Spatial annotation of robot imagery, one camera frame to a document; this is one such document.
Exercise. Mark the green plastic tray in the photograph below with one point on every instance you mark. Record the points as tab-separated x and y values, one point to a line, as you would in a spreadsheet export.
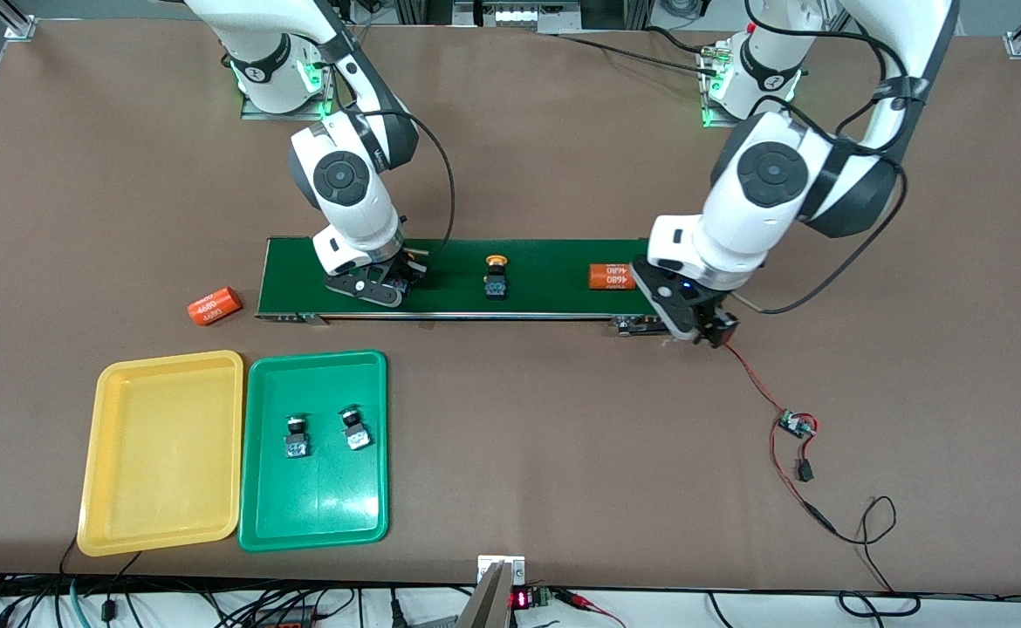
336	497

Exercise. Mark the red power strip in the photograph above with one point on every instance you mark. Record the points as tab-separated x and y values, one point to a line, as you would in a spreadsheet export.
284	623

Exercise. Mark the small black connector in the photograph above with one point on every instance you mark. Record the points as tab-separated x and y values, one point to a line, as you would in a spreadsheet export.
805	472

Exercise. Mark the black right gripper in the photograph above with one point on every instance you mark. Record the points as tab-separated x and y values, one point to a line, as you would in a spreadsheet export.
409	269

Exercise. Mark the small green circuit board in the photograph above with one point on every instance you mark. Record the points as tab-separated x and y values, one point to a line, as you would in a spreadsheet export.
797	424

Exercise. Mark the yellow plastic tray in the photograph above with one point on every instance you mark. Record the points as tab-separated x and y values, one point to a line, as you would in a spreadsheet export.
161	453

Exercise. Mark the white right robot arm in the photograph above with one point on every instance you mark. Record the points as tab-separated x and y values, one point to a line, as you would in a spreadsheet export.
349	201

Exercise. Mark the red digit display module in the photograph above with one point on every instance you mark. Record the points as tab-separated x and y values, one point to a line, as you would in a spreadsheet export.
524	599

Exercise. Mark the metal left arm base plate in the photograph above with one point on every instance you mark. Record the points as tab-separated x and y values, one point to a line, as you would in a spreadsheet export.
709	118

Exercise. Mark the red clip lead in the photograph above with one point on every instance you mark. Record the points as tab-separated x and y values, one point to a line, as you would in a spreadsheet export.
589	604

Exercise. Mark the aluminium frame structure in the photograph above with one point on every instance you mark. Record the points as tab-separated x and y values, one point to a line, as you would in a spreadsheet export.
467	10

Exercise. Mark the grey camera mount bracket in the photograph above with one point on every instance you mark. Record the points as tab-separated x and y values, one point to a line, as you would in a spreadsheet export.
486	602

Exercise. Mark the orange cylinder with white print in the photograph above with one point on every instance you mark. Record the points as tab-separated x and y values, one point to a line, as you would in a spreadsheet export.
215	306
608	276

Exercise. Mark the green push button switch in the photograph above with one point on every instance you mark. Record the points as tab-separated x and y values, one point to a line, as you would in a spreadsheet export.
298	447
355	439

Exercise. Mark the green conveyor belt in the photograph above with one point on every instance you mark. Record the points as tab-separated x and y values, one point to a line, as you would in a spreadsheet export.
545	288

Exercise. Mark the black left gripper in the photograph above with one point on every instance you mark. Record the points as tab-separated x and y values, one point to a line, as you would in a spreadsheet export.
713	321

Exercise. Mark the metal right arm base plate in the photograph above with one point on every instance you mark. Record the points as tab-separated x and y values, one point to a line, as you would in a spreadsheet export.
253	109

